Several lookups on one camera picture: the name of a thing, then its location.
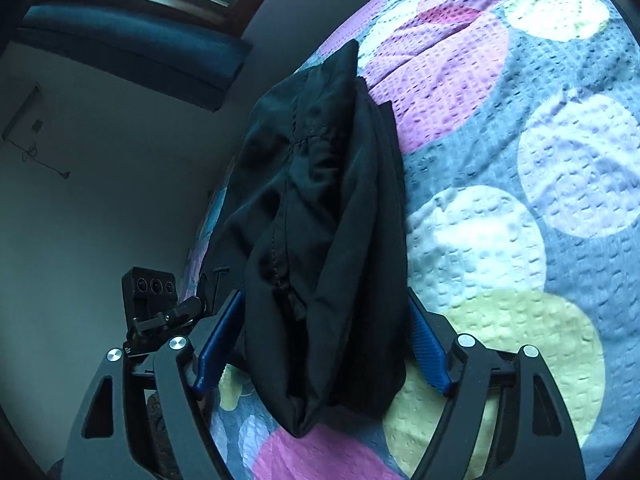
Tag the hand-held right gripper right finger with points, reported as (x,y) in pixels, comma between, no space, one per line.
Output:
(427,342)

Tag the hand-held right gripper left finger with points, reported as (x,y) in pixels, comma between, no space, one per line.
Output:
(217,332)

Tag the floral quilted bedspread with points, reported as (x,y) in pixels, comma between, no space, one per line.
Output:
(500,260)

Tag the black zip jacket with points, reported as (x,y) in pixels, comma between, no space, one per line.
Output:
(325,260)

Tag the small wall socket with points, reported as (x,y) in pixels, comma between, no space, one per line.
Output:
(36,124)

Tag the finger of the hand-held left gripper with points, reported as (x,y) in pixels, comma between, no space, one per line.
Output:
(170,316)

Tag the dark blue window seat cushion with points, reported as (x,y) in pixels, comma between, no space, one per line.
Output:
(135,50)

